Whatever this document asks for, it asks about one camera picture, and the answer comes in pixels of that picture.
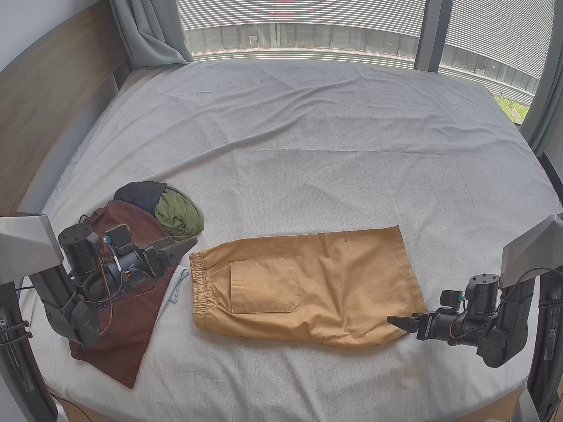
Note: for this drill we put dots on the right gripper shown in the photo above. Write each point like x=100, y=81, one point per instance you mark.
x=435, y=325

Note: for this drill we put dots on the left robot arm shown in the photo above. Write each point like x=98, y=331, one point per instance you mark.
x=52, y=306

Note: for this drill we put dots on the window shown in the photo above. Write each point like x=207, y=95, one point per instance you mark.
x=308, y=16

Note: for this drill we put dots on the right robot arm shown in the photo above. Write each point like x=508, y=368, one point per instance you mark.
x=519, y=323

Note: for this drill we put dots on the brown garment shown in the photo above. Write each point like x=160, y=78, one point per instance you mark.
x=127, y=350

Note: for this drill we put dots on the grey-green curtain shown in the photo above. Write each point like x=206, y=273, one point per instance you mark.
x=140, y=24

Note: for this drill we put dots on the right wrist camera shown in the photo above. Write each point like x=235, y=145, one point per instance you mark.
x=451, y=300

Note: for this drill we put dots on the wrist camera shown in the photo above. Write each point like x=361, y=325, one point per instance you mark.
x=118, y=236
x=451, y=300

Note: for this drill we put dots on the black garment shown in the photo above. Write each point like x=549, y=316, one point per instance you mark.
x=136, y=194

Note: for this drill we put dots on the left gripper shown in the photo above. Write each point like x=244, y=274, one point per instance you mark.
x=149, y=262

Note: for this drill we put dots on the tan shorts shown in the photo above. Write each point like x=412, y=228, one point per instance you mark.
x=330, y=279

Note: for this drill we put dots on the green garment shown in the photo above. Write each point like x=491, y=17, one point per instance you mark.
x=181, y=218

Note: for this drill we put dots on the bed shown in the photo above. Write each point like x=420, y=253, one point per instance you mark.
x=308, y=125

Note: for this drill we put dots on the pale grey garment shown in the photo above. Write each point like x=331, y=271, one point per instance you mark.
x=178, y=282

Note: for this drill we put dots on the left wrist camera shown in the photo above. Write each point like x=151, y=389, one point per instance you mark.
x=118, y=236

